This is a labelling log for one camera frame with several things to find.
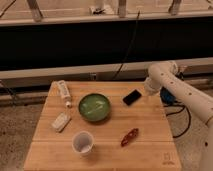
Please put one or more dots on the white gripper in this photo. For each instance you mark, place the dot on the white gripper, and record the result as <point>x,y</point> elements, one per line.
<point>151,86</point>

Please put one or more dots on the black eraser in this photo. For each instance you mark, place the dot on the black eraser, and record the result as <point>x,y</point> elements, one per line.
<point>132,97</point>

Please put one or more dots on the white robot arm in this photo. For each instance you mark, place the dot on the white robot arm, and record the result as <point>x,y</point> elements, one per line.
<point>163,74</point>

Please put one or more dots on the green ceramic bowl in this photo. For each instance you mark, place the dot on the green ceramic bowl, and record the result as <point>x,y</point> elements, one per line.
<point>94,107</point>

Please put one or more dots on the white ceramic cup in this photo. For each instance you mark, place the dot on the white ceramic cup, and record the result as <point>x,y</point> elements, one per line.
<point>82,143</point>

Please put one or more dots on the red chili pepper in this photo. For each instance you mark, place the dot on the red chili pepper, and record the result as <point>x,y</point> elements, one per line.
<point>130,136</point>

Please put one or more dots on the white tube with cap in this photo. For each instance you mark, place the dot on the white tube with cap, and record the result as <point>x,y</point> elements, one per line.
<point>64,92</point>

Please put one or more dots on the white rectangular remote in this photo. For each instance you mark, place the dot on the white rectangular remote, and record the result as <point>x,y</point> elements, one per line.
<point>60,122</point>

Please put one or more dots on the metal frame rail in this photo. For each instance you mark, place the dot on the metal frame rail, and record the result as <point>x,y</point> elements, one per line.
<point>44,76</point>

